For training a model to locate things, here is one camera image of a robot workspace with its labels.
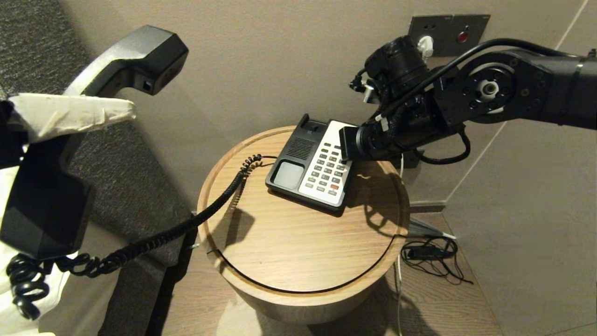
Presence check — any black telephone handset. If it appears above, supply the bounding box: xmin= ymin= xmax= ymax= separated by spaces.
xmin=0 ymin=26 xmax=189 ymax=260

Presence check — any black right gripper loop cable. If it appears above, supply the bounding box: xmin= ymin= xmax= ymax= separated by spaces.
xmin=412 ymin=128 xmax=471 ymax=165

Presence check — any black and white telephone base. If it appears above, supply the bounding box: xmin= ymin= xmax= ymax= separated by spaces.
xmin=265 ymin=114 xmax=362 ymax=216

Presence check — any white power cable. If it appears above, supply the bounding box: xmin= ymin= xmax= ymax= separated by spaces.
xmin=394 ymin=154 xmax=405 ymax=336

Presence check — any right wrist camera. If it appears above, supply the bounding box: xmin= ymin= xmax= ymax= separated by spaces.
xmin=350 ymin=70 xmax=376 ymax=104

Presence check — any white bed linen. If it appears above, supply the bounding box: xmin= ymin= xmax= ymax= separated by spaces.
xmin=0 ymin=163 xmax=70 ymax=336

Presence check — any grey wall socket panel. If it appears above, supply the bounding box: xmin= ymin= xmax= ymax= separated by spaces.
xmin=408 ymin=14 xmax=490 ymax=57

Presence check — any black tangled floor cable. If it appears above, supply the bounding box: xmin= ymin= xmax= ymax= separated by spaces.
xmin=400 ymin=237 xmax=474 ymax=286

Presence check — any small dark wall outlet plate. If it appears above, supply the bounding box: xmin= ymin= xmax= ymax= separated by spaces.
xmin=401 ymin=149 xmax=424 ymax=170

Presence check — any dark grey bed frame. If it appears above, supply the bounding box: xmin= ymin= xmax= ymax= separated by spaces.
xmin=98 ymin=245 xmax=167 ymax=336

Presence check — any round wooden side table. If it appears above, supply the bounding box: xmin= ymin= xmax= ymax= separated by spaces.
xmin=197 ymin=126 xmax=410 ymax=325

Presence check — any black phone cord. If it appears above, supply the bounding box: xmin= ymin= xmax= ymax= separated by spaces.
xmin=6 ymin=154 xmax=264 ymax=321

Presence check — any beige mattress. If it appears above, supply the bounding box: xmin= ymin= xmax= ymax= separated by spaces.
xmin=40 ymin=219 xmax=130 ymax=336

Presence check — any white power plug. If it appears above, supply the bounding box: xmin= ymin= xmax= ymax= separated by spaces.
xmin=417 ymin=36 xmax=435 ymax=59

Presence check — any grey fabric headboard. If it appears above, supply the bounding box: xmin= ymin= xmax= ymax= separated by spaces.
xmin=0 ymin=0 xmax=193 ymax=267

